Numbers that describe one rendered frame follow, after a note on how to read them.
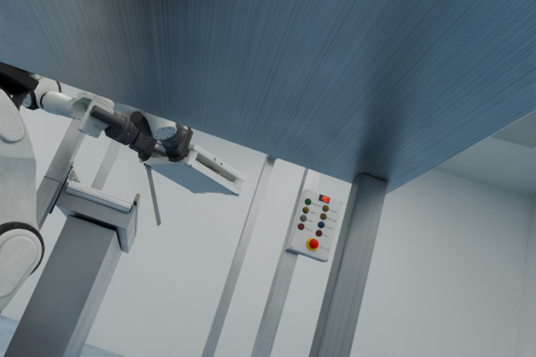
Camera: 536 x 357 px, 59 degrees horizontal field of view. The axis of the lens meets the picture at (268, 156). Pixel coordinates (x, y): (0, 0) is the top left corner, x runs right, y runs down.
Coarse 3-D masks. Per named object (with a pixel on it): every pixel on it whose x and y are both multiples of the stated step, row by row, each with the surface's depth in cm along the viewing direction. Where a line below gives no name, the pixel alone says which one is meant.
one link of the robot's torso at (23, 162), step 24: (0, 96) 109; (0, 120) 109; (0, 144) 109; (24, 144) 113; (0, 168) 111; (24, 168) 114; (0, 192) 112; (24, 192) 116; (0, 216) 112; (24, 216) 116
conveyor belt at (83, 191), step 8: (72, 184) 187; (80, 184) 188; (72, 192) 187; (80, 192) 187; (88, 192) 187; (96, 192) 188; (96, 200) 188; (104, 200) 188; (112, 200) 189; (120, 200) 190; (112, 208) 190; (120, 208) 190; (128, 208) 190
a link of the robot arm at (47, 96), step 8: (40, 80) 152; (48, 80) 154; (40, 88) 151; (48, 88) 153; (56, 88) 155; (32, 96) 148; (40, 96) 151; (48, 96) 150; (56, 96) 149; (64, 96) 149; (32, 104) 150; (40, 104) 152; (48, 104) 149; (56, 104) 148; (64, 104) 147; (56, 112) 150; (64, 112) 147
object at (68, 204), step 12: (60, 204) 186; (72, 204) 187; (84, 204) 188; (96, 204) 189; (84, 216) 192; (96, 216) 188; (108, 216) 189; (120, 216) 191; (132, 216) 197; (108, 228) 206; (120, 228) 192; (132, 228) 235; (120, 240) 240; (132, 240) 290
